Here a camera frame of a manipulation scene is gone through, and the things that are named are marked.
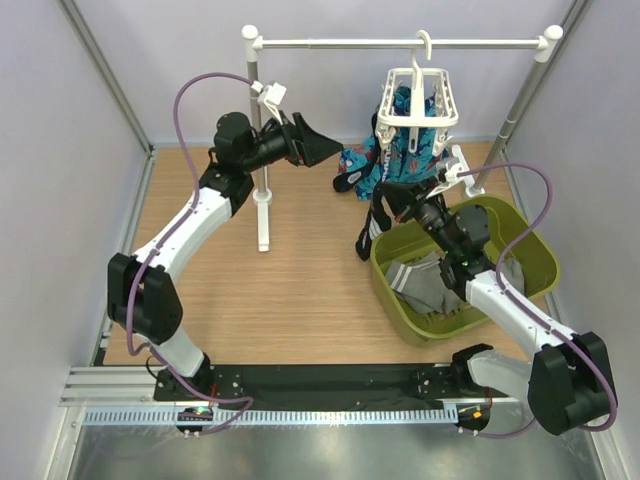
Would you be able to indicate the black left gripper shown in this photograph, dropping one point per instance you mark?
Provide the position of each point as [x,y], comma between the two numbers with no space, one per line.
[303,146]

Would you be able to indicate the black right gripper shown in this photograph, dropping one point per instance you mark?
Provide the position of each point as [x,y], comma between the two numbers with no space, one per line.
[405,196]

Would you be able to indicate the black sock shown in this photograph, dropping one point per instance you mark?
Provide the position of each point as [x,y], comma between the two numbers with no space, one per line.
[377,222]
[357,163]

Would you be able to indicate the grey striped sock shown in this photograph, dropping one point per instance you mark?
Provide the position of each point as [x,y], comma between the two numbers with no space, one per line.
[420,285]
[513,273]

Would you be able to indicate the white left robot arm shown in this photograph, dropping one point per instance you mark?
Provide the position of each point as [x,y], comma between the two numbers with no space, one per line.
[141,287]

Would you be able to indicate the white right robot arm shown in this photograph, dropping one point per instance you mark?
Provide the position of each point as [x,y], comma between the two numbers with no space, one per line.
[567,381]

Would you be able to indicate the white clip hanger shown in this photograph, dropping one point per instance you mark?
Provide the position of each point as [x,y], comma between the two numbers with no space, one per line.
[446,113]

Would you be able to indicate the blue patterned sock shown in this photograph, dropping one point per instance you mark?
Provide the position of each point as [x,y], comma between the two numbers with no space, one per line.
[401,165]

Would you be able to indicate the white clothes rack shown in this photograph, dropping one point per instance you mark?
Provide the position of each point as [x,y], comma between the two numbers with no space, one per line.
[543,46]

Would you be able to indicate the green plastic basket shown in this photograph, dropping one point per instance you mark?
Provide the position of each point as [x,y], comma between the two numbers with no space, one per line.
[408,243]

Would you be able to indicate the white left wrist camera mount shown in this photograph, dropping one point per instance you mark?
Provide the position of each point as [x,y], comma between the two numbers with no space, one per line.
[270,96]

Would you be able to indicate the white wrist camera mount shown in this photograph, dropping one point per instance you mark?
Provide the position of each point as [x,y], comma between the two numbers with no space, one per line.
[270,96]
[446,176]

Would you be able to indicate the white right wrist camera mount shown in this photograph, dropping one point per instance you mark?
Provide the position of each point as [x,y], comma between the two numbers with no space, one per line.
[446,176]

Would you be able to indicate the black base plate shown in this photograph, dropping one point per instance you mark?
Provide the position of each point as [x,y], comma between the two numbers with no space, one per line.
[335,386]

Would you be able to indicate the aluminium frame rail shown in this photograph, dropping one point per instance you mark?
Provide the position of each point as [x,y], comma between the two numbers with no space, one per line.
[110,385]

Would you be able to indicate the grey slotted cable duct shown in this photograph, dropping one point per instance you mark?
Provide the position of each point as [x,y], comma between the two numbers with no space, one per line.
[199,417]

